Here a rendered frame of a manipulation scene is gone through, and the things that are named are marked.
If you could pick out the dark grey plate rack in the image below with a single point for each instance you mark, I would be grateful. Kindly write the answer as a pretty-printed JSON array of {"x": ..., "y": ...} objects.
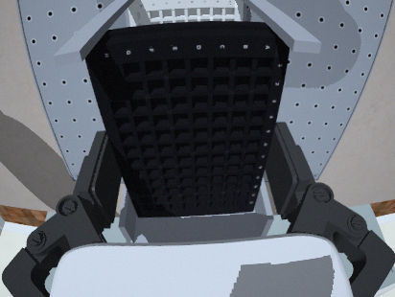
[{"x": 196, "y": 228}]

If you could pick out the white well plate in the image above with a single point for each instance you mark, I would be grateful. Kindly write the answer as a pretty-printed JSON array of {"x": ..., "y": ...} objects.
[{"x": 162, "y": 11}]

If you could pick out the grey perforated base plate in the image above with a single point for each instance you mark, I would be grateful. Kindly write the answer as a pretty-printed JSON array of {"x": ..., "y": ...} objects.
[{"x": 321, "y": 91}]

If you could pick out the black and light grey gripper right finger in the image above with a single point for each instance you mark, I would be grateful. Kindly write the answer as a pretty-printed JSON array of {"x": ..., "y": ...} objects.
[{"x": 311, "y": 209}]

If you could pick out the black well plate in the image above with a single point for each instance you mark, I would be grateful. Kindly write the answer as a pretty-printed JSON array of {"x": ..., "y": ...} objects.
[{"x": 190, "y": 179}]

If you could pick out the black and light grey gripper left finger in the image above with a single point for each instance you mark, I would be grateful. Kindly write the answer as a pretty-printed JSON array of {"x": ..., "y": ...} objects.
[{"x": 80, "y": 219}]

